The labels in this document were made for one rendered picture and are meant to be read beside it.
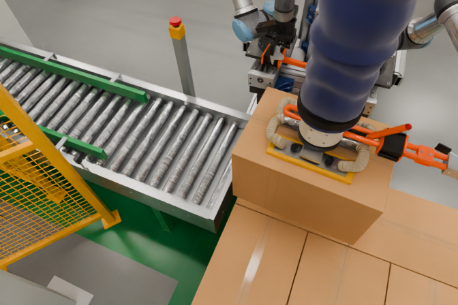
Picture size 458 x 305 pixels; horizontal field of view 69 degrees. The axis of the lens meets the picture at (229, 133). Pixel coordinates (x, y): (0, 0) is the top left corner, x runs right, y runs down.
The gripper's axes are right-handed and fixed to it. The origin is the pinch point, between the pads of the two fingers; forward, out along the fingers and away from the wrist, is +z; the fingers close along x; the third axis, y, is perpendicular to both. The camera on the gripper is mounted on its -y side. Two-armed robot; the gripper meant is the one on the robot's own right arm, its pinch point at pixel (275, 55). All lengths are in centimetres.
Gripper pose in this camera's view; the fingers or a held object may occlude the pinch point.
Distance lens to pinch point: 152.6
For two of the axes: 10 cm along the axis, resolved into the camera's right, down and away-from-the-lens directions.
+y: 9.0, 3.2, -2.8
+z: 0.5, 5.8, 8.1
